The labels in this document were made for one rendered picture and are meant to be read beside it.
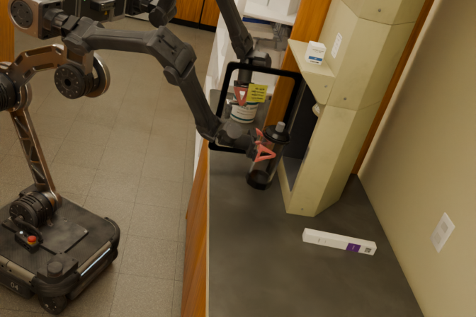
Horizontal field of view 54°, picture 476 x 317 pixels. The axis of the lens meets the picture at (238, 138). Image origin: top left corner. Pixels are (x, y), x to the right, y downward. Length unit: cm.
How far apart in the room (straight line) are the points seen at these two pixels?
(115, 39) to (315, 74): 63
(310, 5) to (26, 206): 160
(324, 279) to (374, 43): 77
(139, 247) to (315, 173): 145
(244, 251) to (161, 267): 124
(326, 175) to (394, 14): 60
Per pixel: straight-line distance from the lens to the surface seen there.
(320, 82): 153
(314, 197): 177
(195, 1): 658
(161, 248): 287
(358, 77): 156
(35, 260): 244
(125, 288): 264
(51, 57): 216
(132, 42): 137
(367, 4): 148
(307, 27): 185
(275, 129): 166
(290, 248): 166
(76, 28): 159
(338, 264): 168
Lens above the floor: 200
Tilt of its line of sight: 29 degrees down
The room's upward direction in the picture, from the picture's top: 15 degrees clockwise
